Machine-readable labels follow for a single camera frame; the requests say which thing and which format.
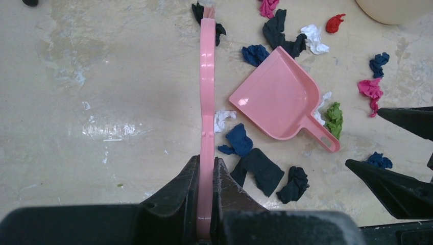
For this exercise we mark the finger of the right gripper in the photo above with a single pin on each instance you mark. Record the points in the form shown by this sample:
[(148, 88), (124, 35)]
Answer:
[(403, 197), (415, 120)]

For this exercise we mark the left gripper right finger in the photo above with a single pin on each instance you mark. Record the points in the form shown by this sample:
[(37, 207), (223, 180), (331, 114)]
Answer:
[(233, 210)]

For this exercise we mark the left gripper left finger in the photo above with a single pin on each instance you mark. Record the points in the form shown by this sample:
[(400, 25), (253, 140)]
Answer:
[(169, 215)]

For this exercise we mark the pink dustpan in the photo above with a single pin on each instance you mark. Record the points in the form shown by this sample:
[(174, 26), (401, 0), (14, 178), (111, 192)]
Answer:
[(280, 97)]

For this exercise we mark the pink hand brush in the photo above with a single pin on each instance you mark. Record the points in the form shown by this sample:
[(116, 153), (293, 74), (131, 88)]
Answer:
[(207, 103)]

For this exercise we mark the blue navy paper strip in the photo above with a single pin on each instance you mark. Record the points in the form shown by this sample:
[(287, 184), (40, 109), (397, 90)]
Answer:
[(265, 172)]

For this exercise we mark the blue paper scrap bottom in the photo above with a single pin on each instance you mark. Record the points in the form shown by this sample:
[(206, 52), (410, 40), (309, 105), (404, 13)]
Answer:
[(378, 160)]

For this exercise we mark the blue paper scrap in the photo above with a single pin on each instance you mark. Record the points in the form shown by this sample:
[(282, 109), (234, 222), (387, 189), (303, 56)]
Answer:
[(378, 160), (254, 54), (376, 64)]

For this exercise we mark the pink paper scrap right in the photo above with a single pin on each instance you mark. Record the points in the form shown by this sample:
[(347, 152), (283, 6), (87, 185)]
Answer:
[(372, 90)]

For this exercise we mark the black paper scrap bottom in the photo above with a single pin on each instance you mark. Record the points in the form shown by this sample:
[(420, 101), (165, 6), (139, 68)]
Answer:
[(297, 184)]

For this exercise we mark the black paper scrap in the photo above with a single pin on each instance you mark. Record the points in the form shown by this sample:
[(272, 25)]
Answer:
[(297, 184), (198, 12)]

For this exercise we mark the blue paper scrap right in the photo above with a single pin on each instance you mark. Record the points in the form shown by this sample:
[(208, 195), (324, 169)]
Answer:
[(376, 64)]

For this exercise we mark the white paper scrap left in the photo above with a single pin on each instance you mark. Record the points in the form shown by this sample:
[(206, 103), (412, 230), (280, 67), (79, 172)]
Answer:
[(220, 117)]

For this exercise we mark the white paper scrap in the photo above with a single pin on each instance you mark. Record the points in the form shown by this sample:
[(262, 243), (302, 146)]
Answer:
[(313, 39), (220, 117), (317, 115)]

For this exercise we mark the green paper scrap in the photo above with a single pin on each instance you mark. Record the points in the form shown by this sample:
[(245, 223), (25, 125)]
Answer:
[(334, 120)]

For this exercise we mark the white paper scrap centre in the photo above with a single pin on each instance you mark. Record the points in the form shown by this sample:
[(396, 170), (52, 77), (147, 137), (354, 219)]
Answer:
[(317, 115)]

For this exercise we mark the beige round bin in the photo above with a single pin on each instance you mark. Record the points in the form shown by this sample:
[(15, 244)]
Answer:
[(395, 12)]

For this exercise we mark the red paper scrap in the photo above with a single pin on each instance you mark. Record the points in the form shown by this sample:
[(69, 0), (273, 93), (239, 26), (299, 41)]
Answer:
[(332, 25)]

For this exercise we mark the white paper scrap top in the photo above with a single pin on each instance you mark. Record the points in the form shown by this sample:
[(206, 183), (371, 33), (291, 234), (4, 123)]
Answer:
[(313, 39)]

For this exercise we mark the blue paper scrap centre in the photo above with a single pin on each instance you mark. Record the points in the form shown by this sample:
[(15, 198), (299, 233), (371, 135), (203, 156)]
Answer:
[(254, 54)]

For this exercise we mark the large dark paper scrap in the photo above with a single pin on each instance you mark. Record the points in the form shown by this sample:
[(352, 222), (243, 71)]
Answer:
[(273, 31)]

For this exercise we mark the magenta paper scrap top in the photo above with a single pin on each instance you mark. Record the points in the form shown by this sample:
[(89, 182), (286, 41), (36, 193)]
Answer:
[(267, 8)]

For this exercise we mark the black paper scrap left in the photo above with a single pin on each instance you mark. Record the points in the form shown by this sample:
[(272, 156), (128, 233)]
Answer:
[(198, 12)]

